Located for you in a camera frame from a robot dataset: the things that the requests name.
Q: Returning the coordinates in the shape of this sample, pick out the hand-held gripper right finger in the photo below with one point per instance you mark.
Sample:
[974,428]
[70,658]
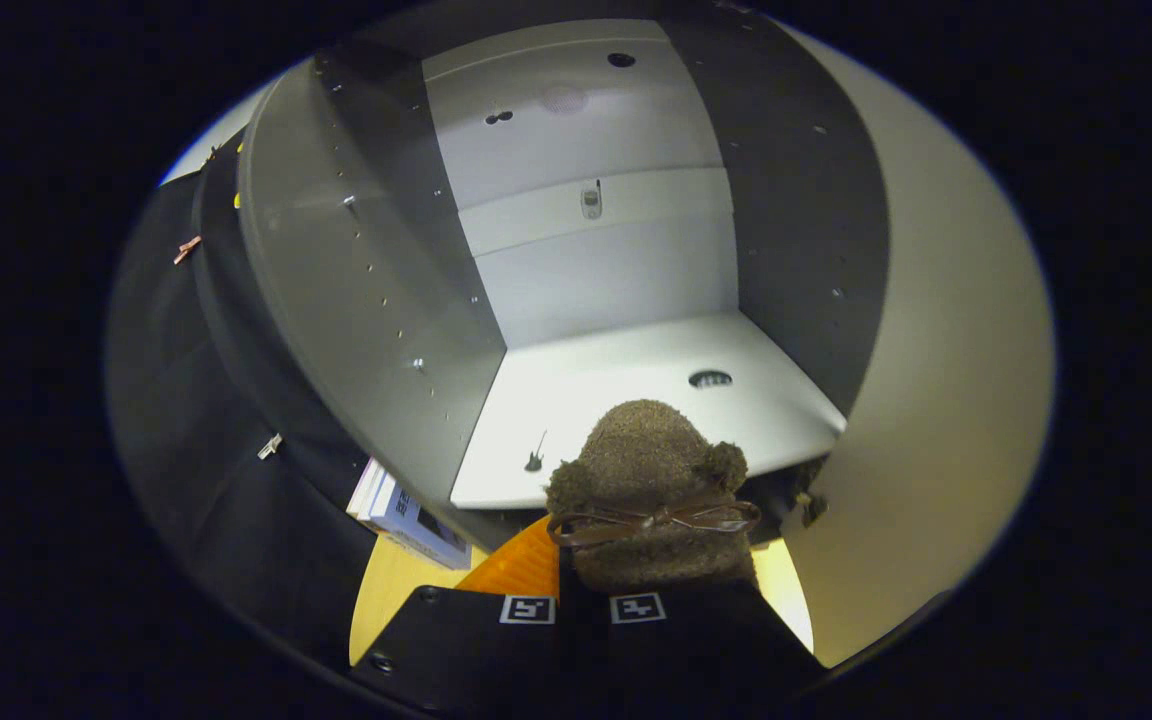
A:
[676,650]

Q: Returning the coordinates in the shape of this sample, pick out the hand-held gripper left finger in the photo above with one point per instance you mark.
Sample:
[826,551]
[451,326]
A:
[476,650]

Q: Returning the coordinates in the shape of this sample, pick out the brown fuzzy shoe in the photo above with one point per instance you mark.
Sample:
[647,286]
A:
[646,460]

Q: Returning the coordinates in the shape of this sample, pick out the beige shoe cabinet door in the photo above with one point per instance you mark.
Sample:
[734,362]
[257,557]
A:
[936,400]

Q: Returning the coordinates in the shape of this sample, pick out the grey shoe cabinet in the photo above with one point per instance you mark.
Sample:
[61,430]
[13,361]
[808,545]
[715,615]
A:
[616,270]

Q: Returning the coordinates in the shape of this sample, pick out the blue book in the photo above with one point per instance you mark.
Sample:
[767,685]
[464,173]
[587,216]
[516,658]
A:
[421,525]

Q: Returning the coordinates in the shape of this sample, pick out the white book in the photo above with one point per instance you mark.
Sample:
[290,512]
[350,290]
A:
[368,490]

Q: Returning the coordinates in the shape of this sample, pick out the silver clip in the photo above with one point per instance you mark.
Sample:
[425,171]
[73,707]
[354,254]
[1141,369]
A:
[270,446]

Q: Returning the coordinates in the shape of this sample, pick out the black backdrop cloth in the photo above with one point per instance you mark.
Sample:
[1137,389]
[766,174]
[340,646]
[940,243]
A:
[196,400]

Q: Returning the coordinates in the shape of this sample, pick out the red-brown clip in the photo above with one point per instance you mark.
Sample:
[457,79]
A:
[188,249]

